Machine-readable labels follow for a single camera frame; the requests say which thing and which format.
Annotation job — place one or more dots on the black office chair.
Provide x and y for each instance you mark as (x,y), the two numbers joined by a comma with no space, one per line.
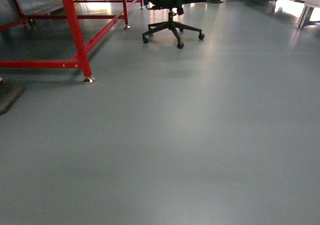
(174,7)

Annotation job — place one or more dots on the red metal table frame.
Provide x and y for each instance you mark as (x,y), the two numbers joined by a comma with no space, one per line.
(67,12)

